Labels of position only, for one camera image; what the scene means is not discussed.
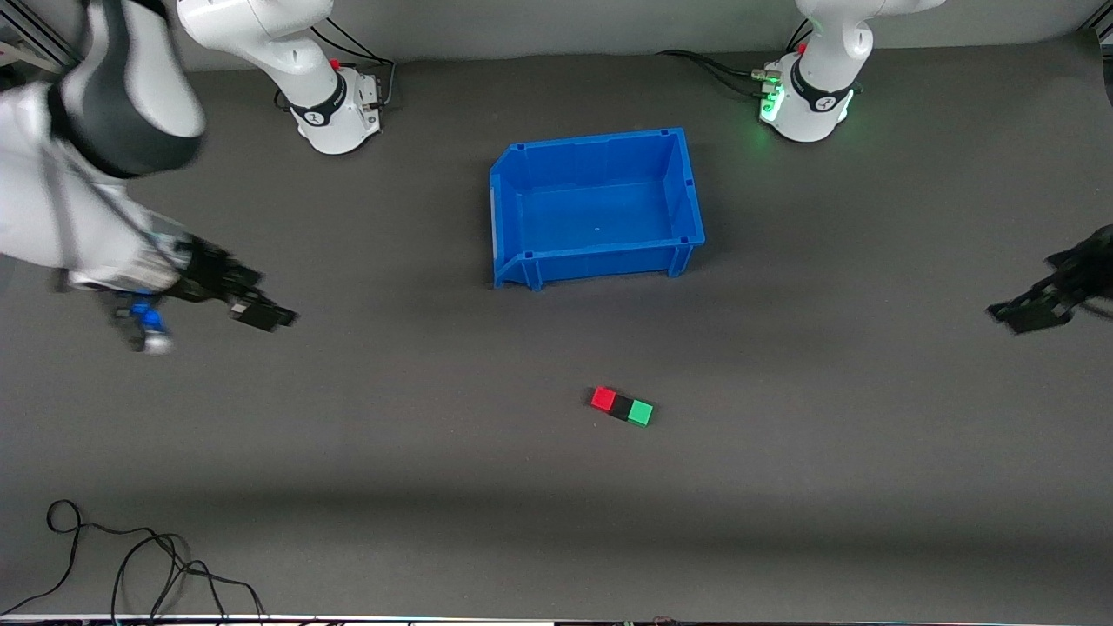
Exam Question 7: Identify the black cable along right arm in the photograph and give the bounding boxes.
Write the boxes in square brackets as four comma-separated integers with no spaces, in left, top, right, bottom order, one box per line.
[39,143,179,272]

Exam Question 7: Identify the dark grey table mat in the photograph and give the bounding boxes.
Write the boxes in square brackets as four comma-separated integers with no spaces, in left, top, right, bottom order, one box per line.
[0,33,1113,620]

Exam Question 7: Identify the black left arm base cables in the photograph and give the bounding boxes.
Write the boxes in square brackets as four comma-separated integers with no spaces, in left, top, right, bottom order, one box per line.
[656,17,814,101]

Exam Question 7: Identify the loose thin black cable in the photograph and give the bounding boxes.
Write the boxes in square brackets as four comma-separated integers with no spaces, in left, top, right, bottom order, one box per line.
[0,499,266,622]

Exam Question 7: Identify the aluminium frame rail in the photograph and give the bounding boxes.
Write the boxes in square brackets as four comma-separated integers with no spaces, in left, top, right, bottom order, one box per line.
[0,16,69,72]

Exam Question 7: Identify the blue plastic storage bin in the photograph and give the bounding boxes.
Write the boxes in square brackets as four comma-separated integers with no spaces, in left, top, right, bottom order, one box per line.
[489,127,706,291]

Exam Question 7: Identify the black arm base cables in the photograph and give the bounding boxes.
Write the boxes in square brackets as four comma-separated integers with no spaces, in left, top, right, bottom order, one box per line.
[656,17,814,101]
[274,13,397,111]

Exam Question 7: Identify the black right arm base cables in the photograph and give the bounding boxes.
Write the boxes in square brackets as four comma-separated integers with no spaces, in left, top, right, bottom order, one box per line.
[274,13,397,111]

